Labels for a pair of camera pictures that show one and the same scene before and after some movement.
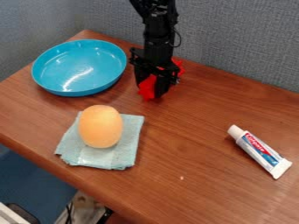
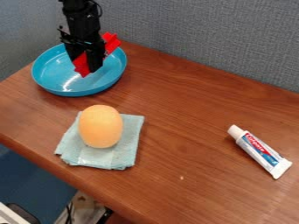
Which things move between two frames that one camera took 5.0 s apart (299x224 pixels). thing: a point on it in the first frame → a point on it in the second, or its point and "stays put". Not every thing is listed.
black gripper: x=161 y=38 → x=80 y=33
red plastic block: x=145 y=89 → x=80 y=62
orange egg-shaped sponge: x=99 y=126 stays put
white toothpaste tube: x=273 y=164 stays put
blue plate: x=79 y=66 stays put
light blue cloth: x=115 y=157 stays put
